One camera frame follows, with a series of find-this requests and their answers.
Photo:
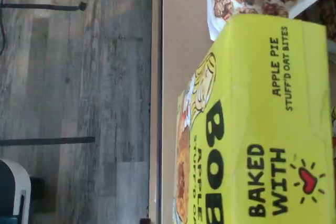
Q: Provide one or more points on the green Bobo's apple pie box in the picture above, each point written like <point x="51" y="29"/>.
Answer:
<point x="249" y="103"/>

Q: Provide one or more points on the tan wooden shelf board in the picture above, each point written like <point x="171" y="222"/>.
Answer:
<point x="181" y="37"/>

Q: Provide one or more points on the black metal base bar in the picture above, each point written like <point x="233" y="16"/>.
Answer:
<point x="39" y="6"/>
<point x="47" y="141"/>

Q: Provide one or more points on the black and white chair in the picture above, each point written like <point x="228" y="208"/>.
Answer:
<point x="10" y="182"/>

